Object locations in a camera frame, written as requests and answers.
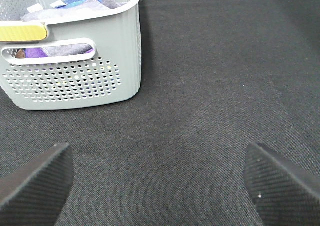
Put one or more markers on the yellow basket handle grip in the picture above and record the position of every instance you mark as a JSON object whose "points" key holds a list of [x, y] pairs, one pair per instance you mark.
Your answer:
{"points": [[23, 33]]}

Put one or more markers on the grey perforated laundry basket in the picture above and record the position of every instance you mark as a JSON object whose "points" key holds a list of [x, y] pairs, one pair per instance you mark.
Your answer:
{"points": [[92, 60]]}

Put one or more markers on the purple towel in basket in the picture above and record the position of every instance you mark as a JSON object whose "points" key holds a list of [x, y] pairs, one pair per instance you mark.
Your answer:
{"points": [[35, 53]]}

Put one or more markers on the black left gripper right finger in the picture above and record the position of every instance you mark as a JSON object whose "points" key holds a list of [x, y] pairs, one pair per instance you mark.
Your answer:
{"points": [[283, 193]]}

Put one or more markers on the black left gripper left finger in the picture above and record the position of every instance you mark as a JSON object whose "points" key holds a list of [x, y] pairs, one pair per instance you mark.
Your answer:
{"points": [[35, 194]]}

